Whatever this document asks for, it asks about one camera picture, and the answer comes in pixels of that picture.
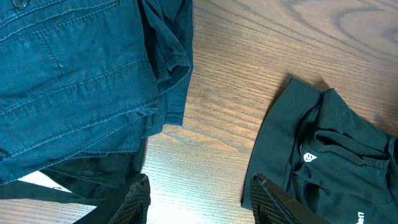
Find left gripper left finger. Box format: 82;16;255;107
74;174;150;224

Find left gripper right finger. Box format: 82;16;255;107
249;173;328;224

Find black polo shirt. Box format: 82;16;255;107
246;79;397;223

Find folded black garment white stripe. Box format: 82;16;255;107
1;139;147;206

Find folded dark blue shorts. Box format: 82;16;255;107
1;0;193;184

